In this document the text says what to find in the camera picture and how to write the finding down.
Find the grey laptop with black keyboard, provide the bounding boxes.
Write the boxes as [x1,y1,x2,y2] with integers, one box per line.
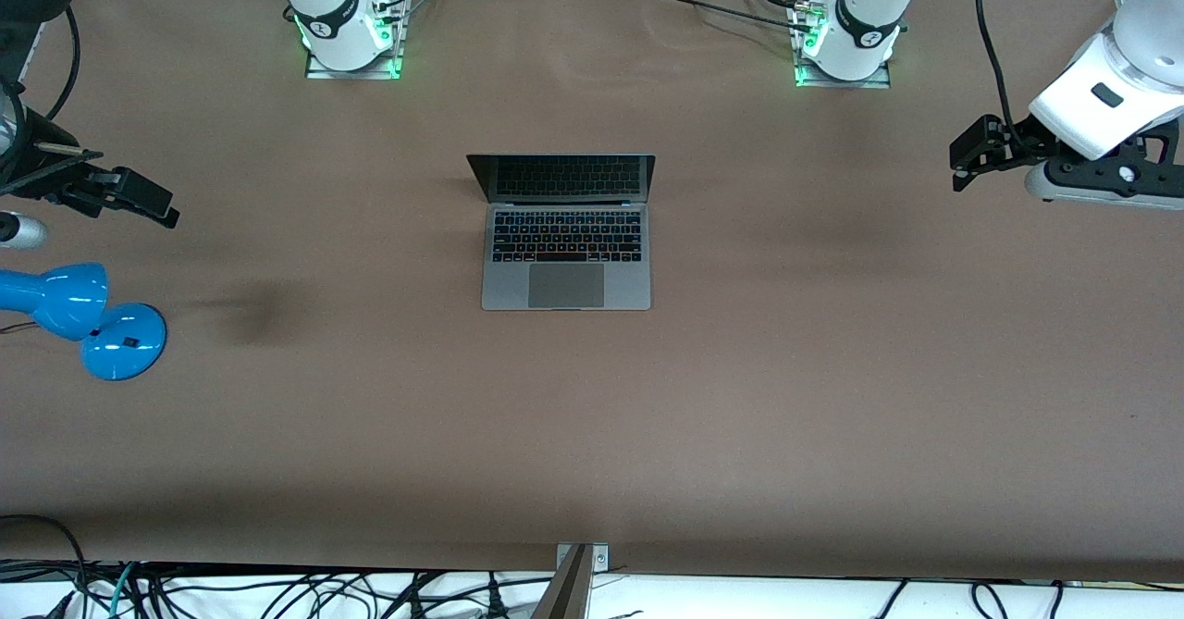
[465,154,657,312]

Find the blue desk lamp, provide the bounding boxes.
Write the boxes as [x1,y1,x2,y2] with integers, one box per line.
[0,263,168,382]

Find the brown table cover sheet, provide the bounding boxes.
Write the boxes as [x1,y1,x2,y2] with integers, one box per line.
[0,0,1184,583]

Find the white fabric sheet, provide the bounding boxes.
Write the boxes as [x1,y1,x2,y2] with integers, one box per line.
[0,565,1184,619]

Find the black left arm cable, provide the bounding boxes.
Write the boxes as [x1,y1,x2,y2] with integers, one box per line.
[974,0,1024,139]

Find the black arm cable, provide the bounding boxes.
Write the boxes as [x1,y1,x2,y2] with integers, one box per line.
[42,4,82,122]
[974,0,1024,139]

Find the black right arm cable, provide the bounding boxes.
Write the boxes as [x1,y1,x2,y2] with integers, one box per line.
[42,4,82,122]

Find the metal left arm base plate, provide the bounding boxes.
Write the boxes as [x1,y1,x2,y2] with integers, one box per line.
[791,0,894,91]

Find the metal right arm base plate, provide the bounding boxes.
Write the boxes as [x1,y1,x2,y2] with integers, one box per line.
[305,0,405,80]

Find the long black base cable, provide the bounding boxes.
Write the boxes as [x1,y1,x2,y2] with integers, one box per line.
[659,0,817,35]

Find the looped black cable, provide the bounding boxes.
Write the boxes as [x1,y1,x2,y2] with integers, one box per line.
[0,513,91,619]

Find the teal cable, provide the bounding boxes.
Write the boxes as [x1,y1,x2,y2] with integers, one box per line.
[108,561,142,619]

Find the dark camera support beam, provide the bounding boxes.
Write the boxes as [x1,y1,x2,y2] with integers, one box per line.
[530,545,595,619]

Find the metal clamp bracket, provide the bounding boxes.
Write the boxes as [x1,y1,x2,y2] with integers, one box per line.
[555,542,611,572]

